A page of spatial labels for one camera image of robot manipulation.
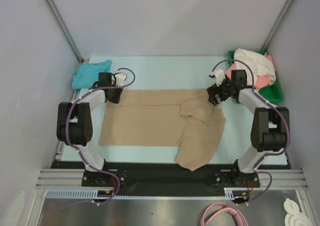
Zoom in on tan t-shirt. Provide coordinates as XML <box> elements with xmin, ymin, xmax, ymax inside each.
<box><xmin>99</xmin><ymin>89</ymin><xmax>226</xmax><ymax>171</ymax></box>

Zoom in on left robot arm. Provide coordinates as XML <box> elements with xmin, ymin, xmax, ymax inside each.
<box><xmin>56</xmin><ymin>71</ymin><xmax>127</xmax><ymax>186</ymax></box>

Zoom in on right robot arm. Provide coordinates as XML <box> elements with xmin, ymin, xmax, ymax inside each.
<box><xmin>207</xmin><ymin>69</ymin><xmax>290</xmax><ymax>186</ymax></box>

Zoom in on folded teal t-shirt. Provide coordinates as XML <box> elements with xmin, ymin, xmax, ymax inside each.
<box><xmin>71</xmin><ymin>60</ymin><xmax>112</xmax><ymax>90</ymax></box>

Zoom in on pink t-shirt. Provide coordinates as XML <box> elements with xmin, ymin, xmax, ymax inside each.
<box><xmin>224</xmin><ymin>54</ymin><xmax>277</xmax><ymax>89</ymax></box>

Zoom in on green plastic tray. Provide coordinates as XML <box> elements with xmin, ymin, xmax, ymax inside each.
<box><xmin>226</xmin><ymin>49</ymin><xmax>284</xmax><ymax>103</ymax></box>

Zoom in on white round discs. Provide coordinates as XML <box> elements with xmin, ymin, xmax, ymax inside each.
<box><xmin>283</xmin><ymin>198</ymin><xmax>312</xmax><ymax>226</ymax></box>

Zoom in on white object bottom left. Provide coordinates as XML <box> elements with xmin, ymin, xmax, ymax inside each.
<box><xmin>0</xmin><ymin>190</ymin><xmax>25</xmax><ymax>226</ymax></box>

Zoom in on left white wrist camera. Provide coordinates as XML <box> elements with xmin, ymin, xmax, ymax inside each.
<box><xmin>114</xmin><ymin>71</ymin><xmax>128</xmax><ymax>87</ymax></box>

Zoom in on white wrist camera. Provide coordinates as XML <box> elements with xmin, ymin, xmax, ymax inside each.
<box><xmin>209</xmin><ymin>69</ymin><xmax>226</xmax><ymax>87</ymax></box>
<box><xmin>114</xmin><ymin>71</ymin><xmax>128</xmax><ymax>87</ymax></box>

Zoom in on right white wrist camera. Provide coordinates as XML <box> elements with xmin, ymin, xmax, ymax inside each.
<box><xmin>209</xmin><ymin>69</ymin><xmax>226</xmax><ymax>87</ymax></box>

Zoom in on right aluminium frame post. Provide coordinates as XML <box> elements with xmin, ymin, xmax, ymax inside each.
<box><xmin>260</xmin><ymin>0</ymin><xmax>295</xmax><ymax>51</ymax></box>

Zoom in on aluminium frame post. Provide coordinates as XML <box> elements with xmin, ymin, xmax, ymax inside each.
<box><xmin>44</xmin><ymin>0</ymin><xmax>84</xmax><ymax>63</ymax></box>
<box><xmin>260</xmin><ymin>0</ymin><xmax>295</xmax><ymax>51</ymax></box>

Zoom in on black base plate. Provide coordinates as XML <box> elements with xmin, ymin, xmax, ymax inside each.
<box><xmin>49</xmin><ymin>160</ymin><xmax>292</xmax><ymax>197</ymax></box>

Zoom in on white slotted cable duct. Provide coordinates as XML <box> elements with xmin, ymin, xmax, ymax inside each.
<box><xmin>46</xmin><ymin>188</ymin><xmax>249</xmax><ymax>201</ymax></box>

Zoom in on left aluminium frame post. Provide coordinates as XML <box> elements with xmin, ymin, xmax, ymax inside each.
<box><xmin>44</xmin><ymin>0</ymin><xmax>84</xmax><ymax>63</ymax></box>

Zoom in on pink coiled cable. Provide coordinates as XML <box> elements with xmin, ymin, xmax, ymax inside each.
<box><xmin>198</xmin><ymin>202</ymin><xmax>250</xmax><ymax>226</ymax></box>

